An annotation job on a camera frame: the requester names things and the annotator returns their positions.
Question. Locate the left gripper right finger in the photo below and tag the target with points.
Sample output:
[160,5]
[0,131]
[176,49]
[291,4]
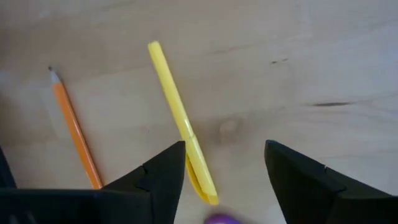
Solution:
[304,186]

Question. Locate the yellow highlighter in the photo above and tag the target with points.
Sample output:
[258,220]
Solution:
[177,112]

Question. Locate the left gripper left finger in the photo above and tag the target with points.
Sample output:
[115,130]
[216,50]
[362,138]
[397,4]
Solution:
[149,189]

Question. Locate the purple scissors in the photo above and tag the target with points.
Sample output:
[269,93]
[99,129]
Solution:
[222,219]

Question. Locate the orange pencil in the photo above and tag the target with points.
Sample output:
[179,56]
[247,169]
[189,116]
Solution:
[73,124]

